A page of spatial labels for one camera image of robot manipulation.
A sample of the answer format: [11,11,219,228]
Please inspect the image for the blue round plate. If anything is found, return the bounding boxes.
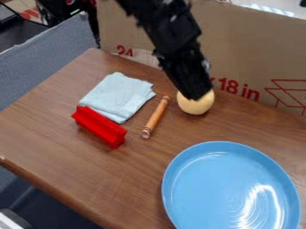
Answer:
[162,141,301,229]

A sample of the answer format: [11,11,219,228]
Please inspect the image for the orange crayon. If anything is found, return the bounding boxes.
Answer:
[142,96,170,139]

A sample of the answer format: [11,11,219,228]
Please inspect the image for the brown cardboard box wall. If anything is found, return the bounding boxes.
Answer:
[96,0,306,119]

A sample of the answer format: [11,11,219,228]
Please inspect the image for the light blue cloth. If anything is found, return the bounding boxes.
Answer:
[79,72,155,124]

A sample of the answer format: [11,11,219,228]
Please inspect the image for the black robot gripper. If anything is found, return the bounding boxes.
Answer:
[139,5,212,100]

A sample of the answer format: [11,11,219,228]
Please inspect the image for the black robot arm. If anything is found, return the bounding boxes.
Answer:
[115,0,212,100]

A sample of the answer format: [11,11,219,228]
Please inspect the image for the red plastic block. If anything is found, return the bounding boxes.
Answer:
[72,106,127,148]

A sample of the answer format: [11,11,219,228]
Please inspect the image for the black equipment in background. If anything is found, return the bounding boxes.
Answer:
[35,0,100,46]

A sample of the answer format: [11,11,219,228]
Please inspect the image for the yellow potato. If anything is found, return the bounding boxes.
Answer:
[176,89,215,115]

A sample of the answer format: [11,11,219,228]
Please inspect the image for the grey fabric panel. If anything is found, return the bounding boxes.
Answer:
[0,14,96,111]

